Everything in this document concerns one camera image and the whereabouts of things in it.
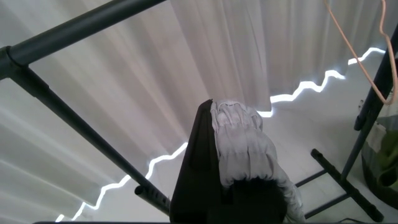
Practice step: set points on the pale grey shorts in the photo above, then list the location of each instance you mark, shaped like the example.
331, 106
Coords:
242, 146

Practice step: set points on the white curtain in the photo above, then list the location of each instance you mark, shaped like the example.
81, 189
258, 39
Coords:
217, 46

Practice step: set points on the pink clothes hanger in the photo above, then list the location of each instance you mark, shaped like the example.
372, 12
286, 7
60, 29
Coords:
360, 59

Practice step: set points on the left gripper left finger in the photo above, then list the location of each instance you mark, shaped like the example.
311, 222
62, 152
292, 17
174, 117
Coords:
199, 174

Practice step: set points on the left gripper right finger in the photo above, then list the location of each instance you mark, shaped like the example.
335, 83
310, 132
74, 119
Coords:
255, 202

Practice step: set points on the white laundry basket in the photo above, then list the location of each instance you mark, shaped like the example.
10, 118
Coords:
373, 140

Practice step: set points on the black clothes rack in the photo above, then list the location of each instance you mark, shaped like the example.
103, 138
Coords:
77, 28

